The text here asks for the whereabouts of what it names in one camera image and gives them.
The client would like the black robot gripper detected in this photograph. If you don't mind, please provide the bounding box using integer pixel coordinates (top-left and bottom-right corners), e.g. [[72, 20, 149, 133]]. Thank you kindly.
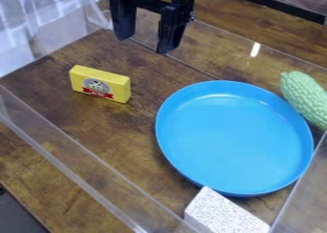
[[109, 0, 194, 54]]

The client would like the yellow butter block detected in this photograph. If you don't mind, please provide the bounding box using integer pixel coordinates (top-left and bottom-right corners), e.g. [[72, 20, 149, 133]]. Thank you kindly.
[[68, 65, 131, 103]]

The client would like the blue round tray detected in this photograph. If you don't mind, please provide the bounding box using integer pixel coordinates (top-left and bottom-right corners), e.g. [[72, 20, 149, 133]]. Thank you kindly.
[[154, 80, 314, 197]]

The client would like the white speckled foam block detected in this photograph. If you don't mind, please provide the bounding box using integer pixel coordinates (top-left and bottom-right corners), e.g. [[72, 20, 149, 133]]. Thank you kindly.
[[184, 187, 269, 233]]

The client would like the green bitter gourd toy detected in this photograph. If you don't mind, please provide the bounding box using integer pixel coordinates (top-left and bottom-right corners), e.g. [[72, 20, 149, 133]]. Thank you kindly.
[[280, 71, 327, 131]]

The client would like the clear acrylic enclosure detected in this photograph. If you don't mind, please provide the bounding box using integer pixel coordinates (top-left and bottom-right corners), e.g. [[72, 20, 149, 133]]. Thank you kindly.
[[0, 0, 327, 233]]

